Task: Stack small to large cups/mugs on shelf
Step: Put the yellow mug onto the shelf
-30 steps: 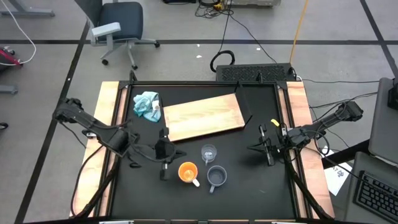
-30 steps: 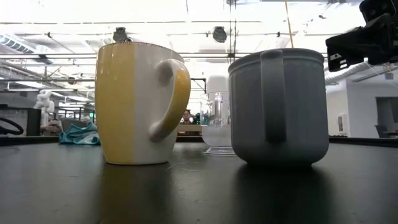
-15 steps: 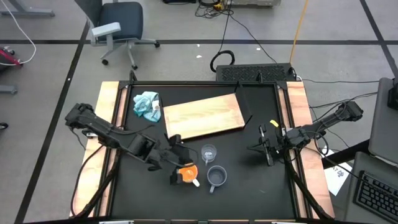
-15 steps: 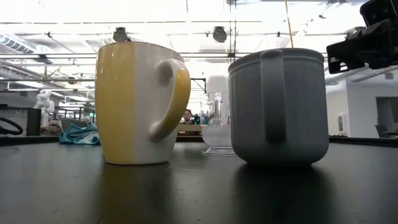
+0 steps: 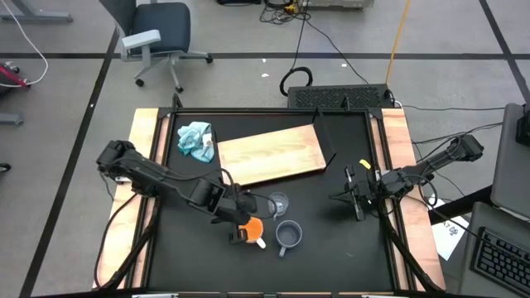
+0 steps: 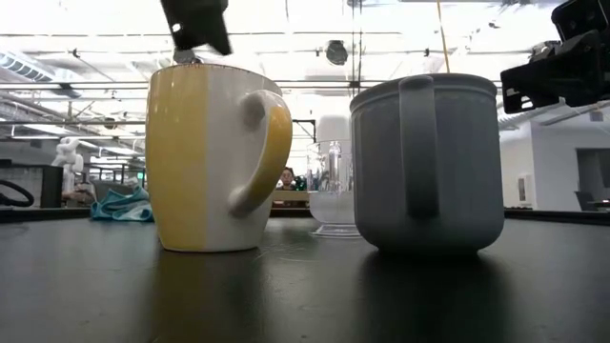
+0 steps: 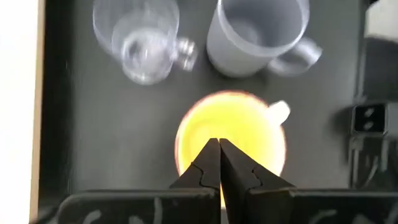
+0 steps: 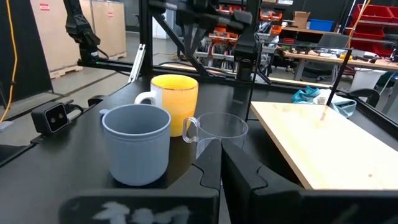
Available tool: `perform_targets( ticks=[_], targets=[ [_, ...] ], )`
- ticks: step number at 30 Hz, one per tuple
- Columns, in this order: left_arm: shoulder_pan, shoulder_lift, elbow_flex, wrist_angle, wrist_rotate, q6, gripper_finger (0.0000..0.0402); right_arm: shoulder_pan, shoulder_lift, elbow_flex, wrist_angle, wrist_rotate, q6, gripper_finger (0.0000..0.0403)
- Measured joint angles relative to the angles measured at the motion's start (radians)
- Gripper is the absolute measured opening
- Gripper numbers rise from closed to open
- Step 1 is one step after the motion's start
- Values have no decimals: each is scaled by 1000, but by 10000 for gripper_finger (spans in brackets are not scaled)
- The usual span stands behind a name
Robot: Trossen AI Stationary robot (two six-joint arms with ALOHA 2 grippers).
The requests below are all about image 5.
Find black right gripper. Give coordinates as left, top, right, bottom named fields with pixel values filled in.
left=330, top=165, right=393, bottom=223

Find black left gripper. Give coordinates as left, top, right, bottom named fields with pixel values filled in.
left=210, top=188, right=259, bottom=245

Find yellow mug with white handle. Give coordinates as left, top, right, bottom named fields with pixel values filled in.
left=241, top=216, right=267, bottom=250

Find grey mug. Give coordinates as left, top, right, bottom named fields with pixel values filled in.
left=275, top=219, right=304, bottom=258

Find clear glass cup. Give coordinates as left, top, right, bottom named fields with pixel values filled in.
left=267, top=191, right=290, bottom=218

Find black perforated computer case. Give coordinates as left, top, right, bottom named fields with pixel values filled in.
left=287, top=84, right=395, bottom=111

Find white paper sheet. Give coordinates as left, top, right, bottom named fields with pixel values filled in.
left=430, top=197, right=471, bottom=262

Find light blue cloth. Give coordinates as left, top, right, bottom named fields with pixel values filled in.
left=176, top=121, right=216, bottom=164

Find grey desk with keyboard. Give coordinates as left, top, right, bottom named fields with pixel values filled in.
left=457, top=201, right=530, bottom=298

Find black keyboard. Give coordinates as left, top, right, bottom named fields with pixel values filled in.
left=470, top=226, right=530, bottom=297

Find dark blue office chair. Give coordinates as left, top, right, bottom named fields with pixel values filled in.
left=99, top=0, right=214, bottom=94

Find red and black device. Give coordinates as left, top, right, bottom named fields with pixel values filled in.
left=0, top=60, right=32, bottom=90

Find grey desk foot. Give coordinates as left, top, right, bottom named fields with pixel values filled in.
left=0, top=0, right=75, bottom=24

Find wooden shelf with black frame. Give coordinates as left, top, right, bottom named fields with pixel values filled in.
left=216, top=108, right=338, bottom=187

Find black table frame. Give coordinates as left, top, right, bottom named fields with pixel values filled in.
left=93, top=93, right=446, bottom=298

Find coiled black cable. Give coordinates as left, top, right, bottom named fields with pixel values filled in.
left=278, top=65, right=315, bottom=98

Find yellow cable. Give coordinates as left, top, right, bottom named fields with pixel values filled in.
left=384, top=0, right=412, bottom=86

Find tangled black cable bundle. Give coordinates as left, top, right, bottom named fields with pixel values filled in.
left=259, top=0, right=312, bottom=26

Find white cable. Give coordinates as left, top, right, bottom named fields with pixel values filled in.
left=0, top=0, right=50, bottom=89

